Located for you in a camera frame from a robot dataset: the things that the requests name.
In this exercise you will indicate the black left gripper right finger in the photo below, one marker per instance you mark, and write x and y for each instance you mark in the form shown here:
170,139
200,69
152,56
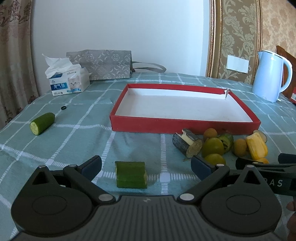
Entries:
241,203

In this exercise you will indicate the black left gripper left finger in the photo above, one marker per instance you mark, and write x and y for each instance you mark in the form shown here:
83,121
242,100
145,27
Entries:
54,203

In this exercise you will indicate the small yellow jackfruit piece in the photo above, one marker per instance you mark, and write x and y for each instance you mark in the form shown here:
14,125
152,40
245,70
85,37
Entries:
257,147

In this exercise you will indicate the short dark sugarcane piece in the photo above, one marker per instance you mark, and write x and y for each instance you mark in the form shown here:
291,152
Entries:
263,136

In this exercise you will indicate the brown longan fruit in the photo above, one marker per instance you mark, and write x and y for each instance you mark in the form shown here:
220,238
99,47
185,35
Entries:
210,133
240,147

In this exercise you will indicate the green tomato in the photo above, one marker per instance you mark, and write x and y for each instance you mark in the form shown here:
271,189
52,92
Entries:
212,146
215,159

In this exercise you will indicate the cut green cucumber chunk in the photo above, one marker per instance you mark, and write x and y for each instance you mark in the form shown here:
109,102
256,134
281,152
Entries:
131,175

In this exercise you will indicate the large yellow jackfruit piece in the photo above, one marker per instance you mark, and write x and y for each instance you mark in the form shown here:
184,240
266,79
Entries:
263,160

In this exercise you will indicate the person's right hand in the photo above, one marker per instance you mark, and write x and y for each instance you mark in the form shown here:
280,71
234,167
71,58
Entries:
291,224

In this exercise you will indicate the red box lid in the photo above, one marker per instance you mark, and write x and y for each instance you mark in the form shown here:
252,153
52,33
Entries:
293,98

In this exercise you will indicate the green checkered tablecloth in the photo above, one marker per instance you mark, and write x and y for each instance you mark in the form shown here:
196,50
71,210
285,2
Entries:
82,130

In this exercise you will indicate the light blue electric kettle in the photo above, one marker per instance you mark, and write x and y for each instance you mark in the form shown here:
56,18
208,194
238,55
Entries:
268,78

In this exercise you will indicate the floral beige curtain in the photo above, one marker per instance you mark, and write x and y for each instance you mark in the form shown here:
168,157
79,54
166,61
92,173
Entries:
18,84

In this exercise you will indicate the cat print tissue pack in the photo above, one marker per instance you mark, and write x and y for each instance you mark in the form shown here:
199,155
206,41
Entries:
65,77

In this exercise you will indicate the red shallow cardboard box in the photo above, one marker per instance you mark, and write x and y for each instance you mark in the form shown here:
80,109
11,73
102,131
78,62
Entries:
169,108

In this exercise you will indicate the grey patterned gift bag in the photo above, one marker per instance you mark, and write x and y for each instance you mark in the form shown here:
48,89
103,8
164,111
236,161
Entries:
111,64

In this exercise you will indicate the gold framed wallpaper panel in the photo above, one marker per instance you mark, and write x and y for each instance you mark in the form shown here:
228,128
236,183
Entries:
235,29

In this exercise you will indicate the white wall switch panel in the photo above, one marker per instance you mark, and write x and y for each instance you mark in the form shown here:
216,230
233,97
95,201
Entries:
237,64

